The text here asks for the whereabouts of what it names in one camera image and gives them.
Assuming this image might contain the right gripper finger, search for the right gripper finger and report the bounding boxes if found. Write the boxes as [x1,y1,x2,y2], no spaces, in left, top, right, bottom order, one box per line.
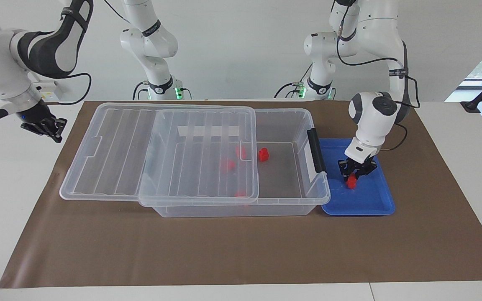
[21,123,47,138]
[44,118,68,144]

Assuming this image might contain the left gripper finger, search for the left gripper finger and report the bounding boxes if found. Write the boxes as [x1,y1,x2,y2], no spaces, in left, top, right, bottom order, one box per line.
[337,160,351,181]
[355,163,379,184]

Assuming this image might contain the clear ribbed box lid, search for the clear ribbed box lid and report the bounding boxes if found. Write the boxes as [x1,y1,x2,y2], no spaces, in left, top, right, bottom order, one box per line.
[59,102,260,207]

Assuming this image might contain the blue plastic tray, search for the blue plastic tray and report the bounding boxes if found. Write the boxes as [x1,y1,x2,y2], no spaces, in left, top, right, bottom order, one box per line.
[319,138,395,217]

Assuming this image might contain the black box latch clip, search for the black box latch clip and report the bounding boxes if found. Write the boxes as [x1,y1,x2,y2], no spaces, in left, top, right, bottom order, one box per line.
[307,128,328,173]

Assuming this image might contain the clear plastic storage box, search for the clear plastic storage box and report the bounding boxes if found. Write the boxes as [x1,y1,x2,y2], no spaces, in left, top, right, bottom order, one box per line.
[138,108,331,218]

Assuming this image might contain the brown table mat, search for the brown table mat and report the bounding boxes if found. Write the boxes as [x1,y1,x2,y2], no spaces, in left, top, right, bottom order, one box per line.
[0,100,482,289]

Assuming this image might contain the white wall power box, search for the white wall power box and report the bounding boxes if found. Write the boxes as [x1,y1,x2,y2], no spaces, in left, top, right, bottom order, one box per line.
[32,81,64,102]

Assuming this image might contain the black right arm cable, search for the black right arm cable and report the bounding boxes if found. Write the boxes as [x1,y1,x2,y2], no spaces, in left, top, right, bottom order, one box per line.
[32,72,92,105]

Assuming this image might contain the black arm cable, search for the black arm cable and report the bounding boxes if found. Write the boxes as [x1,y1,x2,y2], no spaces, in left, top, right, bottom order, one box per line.
[335,0,420,151]
[32,72,92,105]

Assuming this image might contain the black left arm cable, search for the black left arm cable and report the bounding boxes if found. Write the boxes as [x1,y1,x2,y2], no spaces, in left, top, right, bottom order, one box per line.
[335,0,420,151]

